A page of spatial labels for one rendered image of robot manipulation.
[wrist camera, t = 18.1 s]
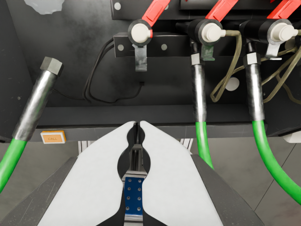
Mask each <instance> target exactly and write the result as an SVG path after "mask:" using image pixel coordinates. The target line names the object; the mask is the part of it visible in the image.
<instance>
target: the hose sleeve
mask: <svg viewBox="0 0 301 226"><path fill-rule="evenodd" d="M57 78H58V77H57V75H55V74H54V73H52V72H49V71H47V70H41V72H40V74H39V76H38V78H37V79H36V83H35V85H34V86H33V89H32V92H31V94H30V96H29V98H28V101H27V103H26V105H25V107H24V109H23V111H22V113H21V116H20V117H19V119H18V122H17V124H16V125H15V129H14V131H13V134H12V137H13V138H14V139H17V140H21V141H26V142H27V141H29V140H31V138H32V136H33V133H34V132H35V130H36V126H37V125H38V122H39V120H40V117H41V115H42V113H43V110H44V108H45V106H46V103H47V101H48V99H49V96H50V95H51V93H52V90H53V88H54V85H55V83H56V80H57Z"/></svg>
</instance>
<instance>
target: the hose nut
mask: <svg viewBox="0 0 301 226"><path fill-rule="evenodd" d="M63 68H64V65H63V63H61V62H59V61H58V60H57V59H54V58H51V57H45V58H44V60H43V62H42V65H41V67H40V69H41V70H47V71H49V72H52V73H54V74H55V75H57V77H60V75H61V73H62V70H63Z"/></svg>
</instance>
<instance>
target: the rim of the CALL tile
mask: <svg viewBox="0 0 301 226"><path fill-rule="evenodd" d="M43 135H61V138H62V141H63V142H49V143H65V139H64V136H63V132H46V133H41V136H42V139H43V142H44V143H46V142H45V141H44V138H43Z"/></svg>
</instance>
